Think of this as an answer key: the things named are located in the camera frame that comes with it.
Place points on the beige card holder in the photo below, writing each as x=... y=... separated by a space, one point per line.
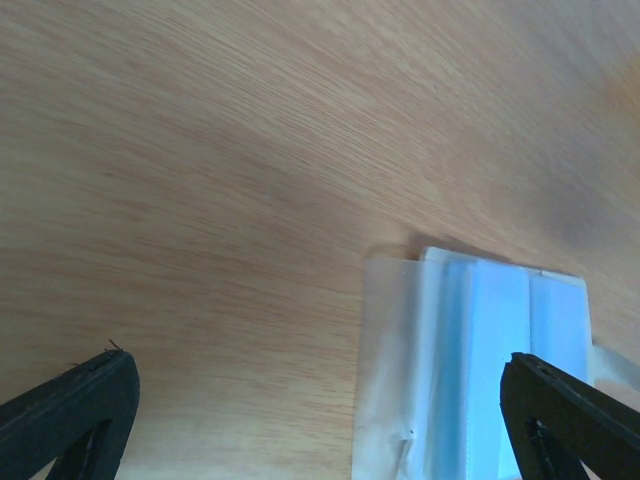
x=436 y=334

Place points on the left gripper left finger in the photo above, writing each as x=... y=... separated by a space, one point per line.
x=78 y=423

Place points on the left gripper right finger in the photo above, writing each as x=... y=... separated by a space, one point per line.
x=560 y=427

